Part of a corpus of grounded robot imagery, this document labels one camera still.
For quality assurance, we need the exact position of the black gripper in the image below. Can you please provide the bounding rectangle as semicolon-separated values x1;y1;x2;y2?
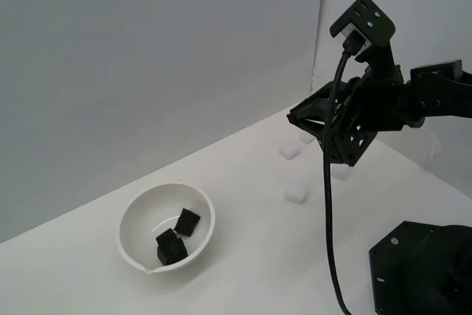
286;45;425;167

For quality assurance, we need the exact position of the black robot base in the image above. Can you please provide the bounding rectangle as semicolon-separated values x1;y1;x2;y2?
368;221;472;315

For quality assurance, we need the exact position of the white bowl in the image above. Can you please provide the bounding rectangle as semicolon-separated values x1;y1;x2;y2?
117;181;217;275

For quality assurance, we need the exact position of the white foam cube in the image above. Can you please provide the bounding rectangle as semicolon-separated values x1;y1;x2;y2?
277;140;302;162
284;178;308;206
331;165;352;182

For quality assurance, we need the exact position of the black camera cable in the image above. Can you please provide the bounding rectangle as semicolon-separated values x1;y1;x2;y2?
322;30;364;315

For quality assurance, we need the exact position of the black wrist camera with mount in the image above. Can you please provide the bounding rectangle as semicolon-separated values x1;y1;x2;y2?
329;0;397;63

